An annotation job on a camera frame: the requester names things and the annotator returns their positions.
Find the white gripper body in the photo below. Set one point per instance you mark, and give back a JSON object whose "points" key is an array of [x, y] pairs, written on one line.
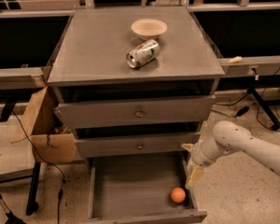
{"points": [[196, 155]]}

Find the orange fruit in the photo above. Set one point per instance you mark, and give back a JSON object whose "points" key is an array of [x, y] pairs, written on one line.
{"points": [[178, 195]]}

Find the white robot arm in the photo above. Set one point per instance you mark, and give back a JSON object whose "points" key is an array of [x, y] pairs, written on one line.
{"points": [[226, 138]]}

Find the grey top drawer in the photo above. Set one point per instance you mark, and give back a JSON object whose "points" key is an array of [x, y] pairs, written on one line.
{"points": [[110, 113]]}

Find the grey middle drawer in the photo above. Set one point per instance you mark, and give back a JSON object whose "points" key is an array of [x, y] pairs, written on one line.
{"points": [[136, 144]]}

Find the grey open bottom drawer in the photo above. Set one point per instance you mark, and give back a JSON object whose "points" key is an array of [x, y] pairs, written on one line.
{"points": [[135, 189]]}

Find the grey drawer cabinet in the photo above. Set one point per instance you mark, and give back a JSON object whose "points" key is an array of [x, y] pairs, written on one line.
{"points": [[91, 65]]}

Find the small beige foam piece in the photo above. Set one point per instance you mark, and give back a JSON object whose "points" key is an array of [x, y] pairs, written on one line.
{"points": [[235, 59]]}

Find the crushed silver soda can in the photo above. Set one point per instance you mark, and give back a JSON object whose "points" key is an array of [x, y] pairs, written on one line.
{"points": [[143, 54]]}

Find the beige bowl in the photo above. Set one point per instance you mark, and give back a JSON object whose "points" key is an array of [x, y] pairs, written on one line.
{"points": [[149, 28]]}

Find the brown cardboard box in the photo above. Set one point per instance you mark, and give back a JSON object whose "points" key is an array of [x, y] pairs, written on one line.
{"points": [[40, 124]]}

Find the black table leg left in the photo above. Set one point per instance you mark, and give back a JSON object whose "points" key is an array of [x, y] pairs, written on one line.
{"points": [[32, 204]]}

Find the black tripod leg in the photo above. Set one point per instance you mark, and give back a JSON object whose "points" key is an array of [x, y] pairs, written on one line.
{"points": [[11, 218]]}

